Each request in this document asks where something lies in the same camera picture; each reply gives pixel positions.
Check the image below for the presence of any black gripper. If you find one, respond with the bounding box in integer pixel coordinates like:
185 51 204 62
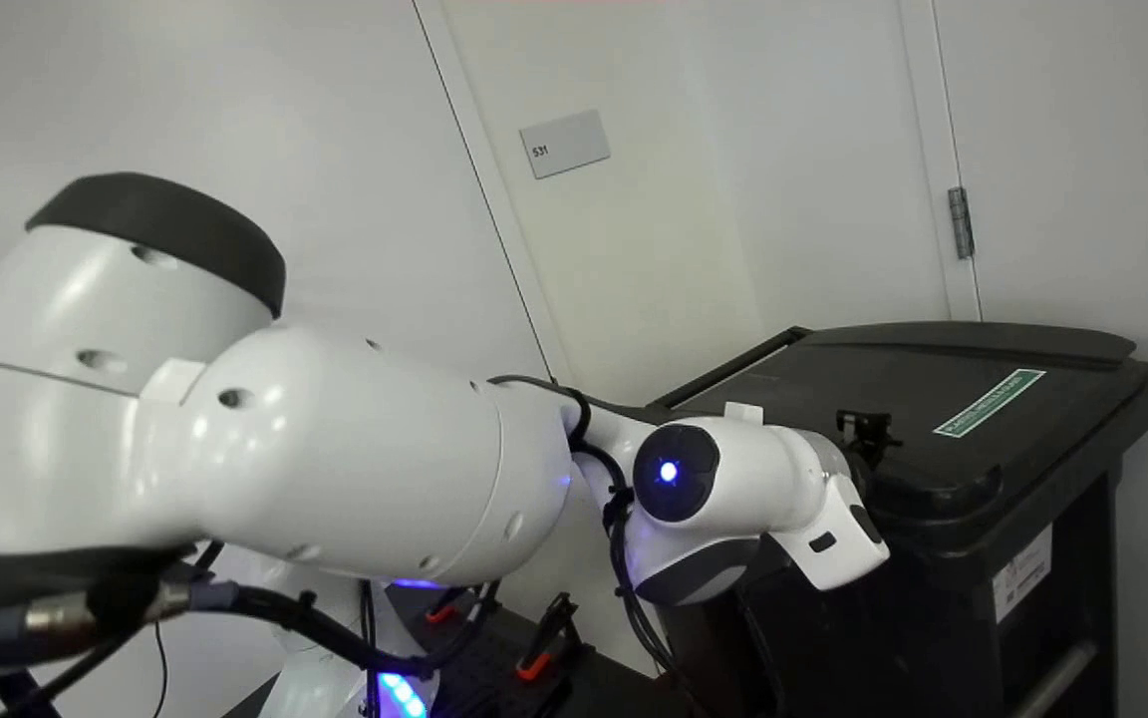
833 408 904 466

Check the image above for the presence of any big black trash bin body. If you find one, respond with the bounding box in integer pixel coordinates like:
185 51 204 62
657 450 1138 718

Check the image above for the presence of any small white bin label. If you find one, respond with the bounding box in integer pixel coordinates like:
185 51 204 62
989 522 1059 628

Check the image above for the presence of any green sticker strip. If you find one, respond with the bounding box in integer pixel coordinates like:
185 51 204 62
930 361 1053 442

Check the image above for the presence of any small door hinge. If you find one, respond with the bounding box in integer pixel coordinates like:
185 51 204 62
946 183 978 264

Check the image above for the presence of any black robot stand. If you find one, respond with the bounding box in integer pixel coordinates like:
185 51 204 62
220 595 687 718

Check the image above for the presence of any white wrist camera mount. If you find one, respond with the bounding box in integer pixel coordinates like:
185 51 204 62
784 461 896 595

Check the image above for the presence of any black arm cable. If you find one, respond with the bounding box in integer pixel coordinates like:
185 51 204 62
485 372 678 675

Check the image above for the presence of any metal door frame strip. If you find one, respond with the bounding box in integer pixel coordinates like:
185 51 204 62
892 0 985 329

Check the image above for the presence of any black clamp red handle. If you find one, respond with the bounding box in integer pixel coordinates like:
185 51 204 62
411 591 472 643
507 591 589 692

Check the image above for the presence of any small white wall plate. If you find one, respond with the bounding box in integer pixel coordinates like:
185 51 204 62
515 107 613 183

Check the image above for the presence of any thin black cable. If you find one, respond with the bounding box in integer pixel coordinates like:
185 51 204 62
145 615 176 718

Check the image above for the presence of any black cable with metal connector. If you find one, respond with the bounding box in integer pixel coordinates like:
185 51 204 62
0 563 407 680

